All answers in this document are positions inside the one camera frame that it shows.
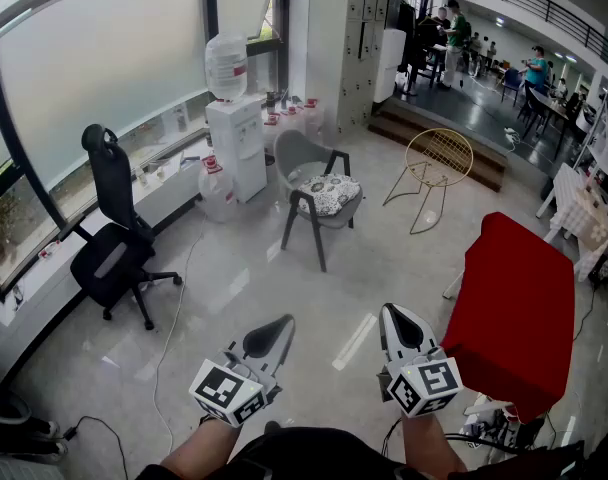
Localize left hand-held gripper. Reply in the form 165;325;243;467
188;313;296;427

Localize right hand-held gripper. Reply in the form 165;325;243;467
376;303;464;419

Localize black white patterned pillow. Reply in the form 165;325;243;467
297;173;362;218

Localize grey armchair with cushion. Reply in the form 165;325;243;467
273;128;364;274

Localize person's left forearm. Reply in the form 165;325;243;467
158;414;244;480

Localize person's right forearm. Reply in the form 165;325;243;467
400;411;468;475

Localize black office chair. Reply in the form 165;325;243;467
69;123;184;332

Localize blue chair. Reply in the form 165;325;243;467
500;66;523;103

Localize red cloth covered table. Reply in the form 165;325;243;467
439;211;577;425

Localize person's black shirt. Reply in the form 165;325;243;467
136;420;585;480

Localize large clear water bottle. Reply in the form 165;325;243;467
303;98;327;140
282;106;306;134
197;155;240;225
204;31;250;104
263;112;286;155

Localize wooden step platform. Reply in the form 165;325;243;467
367;100;508;194

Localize white water dispenser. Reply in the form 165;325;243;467
205;96;269;204

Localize table with checked cloth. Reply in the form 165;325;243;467
535;161;608;284

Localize black dining table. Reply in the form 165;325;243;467
516;85;591;160

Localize white fridge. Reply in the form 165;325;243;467
373;27;408;104

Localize white locker cabinet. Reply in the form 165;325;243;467
306;0;392;137

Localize coat rack with dark coats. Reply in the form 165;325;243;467
397;0;435;97

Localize black metal railing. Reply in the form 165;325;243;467
455;0;608;75

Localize white floor cable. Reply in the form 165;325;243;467
151;206;208;455

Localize black cable with adapter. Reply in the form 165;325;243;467
62;415;131;480

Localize gold wire chair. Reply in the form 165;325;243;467
382;127;475;236

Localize black window frame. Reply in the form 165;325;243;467
0;0;291;300

